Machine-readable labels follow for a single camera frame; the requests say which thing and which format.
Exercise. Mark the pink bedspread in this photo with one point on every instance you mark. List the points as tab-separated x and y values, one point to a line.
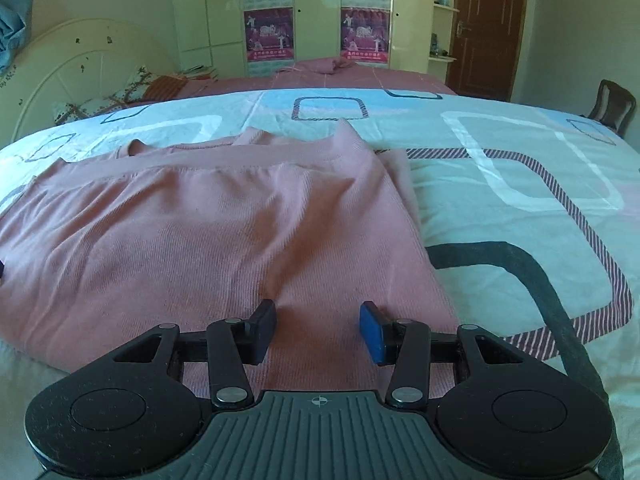
350	80

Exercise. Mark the embroidered white pillow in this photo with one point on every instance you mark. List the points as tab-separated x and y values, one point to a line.
110	97

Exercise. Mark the dark wooden chair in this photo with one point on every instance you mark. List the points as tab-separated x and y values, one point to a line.
612	102

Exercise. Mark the orange cushion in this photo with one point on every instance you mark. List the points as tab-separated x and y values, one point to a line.
165	87

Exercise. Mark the blue curtain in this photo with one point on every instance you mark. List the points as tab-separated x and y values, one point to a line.
10	25

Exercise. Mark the dark shelf ornaments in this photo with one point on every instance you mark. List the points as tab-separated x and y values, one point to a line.
437	46

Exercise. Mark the stack of books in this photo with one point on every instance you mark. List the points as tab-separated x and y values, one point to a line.
197	71

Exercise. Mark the cream wardrobe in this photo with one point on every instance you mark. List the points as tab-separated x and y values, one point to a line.
315	10

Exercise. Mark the patterned bed sheet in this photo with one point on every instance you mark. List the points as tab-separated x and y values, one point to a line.
525	200

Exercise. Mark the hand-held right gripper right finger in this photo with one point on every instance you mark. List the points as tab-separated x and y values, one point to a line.
372	332

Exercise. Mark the pink sweatshirt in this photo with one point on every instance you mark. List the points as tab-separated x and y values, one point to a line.
200	240

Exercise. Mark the cream corner shelf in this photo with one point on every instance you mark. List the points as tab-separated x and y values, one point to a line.
442	20

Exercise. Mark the brown wooden door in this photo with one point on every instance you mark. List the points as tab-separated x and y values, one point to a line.
490	20

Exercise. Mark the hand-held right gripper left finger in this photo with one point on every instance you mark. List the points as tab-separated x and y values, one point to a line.
262	332

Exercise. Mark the cream round headboard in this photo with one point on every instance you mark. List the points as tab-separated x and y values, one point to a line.
65	60

